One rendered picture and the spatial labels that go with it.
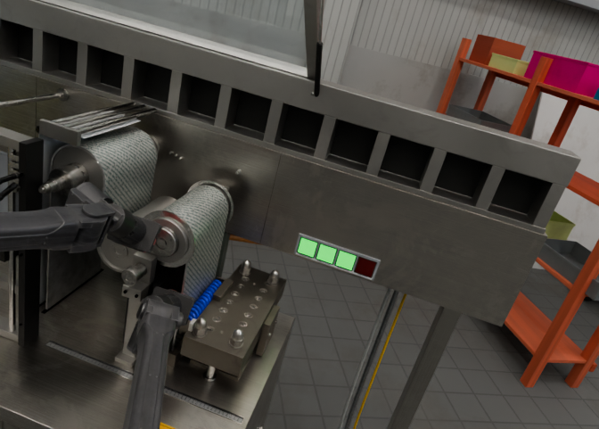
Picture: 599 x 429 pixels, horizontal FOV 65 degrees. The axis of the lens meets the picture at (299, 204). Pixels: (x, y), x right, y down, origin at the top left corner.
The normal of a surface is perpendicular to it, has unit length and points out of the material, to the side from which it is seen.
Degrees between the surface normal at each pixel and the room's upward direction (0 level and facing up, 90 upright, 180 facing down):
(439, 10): 90
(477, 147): 90
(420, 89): 90
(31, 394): 0
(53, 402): 0
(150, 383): 14
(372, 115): 90
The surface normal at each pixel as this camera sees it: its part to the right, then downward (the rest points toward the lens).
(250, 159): -0.24, 0.33
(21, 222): 0.51, -0.80
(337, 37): 0.17, 0.43
